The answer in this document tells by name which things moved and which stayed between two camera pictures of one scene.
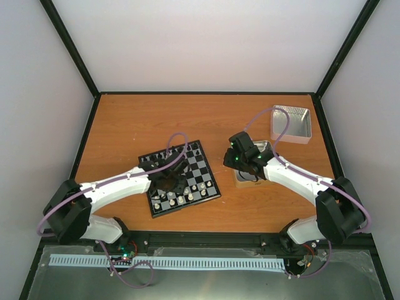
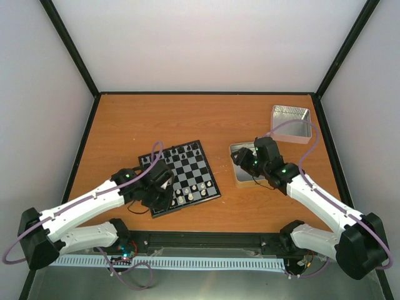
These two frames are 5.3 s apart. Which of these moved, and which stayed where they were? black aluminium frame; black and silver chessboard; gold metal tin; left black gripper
Moved: left black gripper
Stayed: black and silver chessboard; gold metal tin; black aluminium frame
